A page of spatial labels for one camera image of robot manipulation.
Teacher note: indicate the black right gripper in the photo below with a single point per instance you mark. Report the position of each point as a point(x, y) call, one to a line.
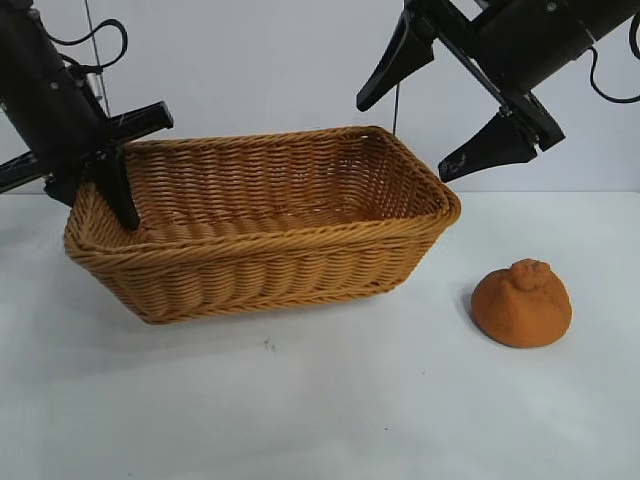
point(540, 45)

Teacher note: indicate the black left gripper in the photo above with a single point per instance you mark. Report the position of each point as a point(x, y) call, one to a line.
point(45, 115)

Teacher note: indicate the tan woven wicker basket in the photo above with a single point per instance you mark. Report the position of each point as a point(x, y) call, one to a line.
point(260, 270)

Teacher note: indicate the orange round bread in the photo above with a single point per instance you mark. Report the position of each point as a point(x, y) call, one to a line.
point(520, 315)

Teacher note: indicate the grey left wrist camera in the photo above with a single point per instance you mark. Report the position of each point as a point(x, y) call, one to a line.
point(90, 85)

